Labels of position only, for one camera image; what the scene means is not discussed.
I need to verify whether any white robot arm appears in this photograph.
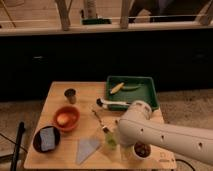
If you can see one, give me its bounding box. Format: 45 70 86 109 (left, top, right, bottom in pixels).
117 100 213 166

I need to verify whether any grey blue towel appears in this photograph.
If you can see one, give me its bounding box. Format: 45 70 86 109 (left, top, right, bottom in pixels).
76 138 100 165

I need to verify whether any black cable on floor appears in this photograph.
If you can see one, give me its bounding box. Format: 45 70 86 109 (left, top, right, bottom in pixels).
174 158 198 171

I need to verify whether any black pole at left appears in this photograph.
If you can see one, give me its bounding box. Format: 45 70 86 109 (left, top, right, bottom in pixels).
10 122 25 171

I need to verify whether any orange bowl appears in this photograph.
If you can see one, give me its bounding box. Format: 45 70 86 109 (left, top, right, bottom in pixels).
52 106 80 132

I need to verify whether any green plastic tray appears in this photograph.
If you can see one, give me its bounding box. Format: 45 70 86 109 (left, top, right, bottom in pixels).
105 76 159 110

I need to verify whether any white cup with dark contents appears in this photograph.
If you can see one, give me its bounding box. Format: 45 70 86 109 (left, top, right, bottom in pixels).
133 142 151 159

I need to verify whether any green object on shelf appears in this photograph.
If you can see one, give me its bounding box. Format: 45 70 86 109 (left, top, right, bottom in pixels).
82 18 111 25

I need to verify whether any white handled brush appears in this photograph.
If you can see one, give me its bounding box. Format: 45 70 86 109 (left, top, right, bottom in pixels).
96 98 130 110

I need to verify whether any metal cup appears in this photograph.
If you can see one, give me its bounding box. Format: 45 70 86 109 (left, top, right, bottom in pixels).
64 88 77 104

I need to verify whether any yellow fruit in bowl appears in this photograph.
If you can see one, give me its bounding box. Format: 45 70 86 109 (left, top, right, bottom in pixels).
57 113 69 126

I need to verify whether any green plastic cup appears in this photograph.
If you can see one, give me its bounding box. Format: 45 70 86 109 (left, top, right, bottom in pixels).
105 132 118 150

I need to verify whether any metal spoon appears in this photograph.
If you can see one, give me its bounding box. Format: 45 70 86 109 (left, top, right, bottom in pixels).
92 110 110 133

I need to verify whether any blue sponge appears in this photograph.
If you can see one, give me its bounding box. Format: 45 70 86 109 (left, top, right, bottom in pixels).
40 127 55 151

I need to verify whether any green pea pod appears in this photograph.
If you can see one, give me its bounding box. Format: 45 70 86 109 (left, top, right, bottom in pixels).
121 85 141 91

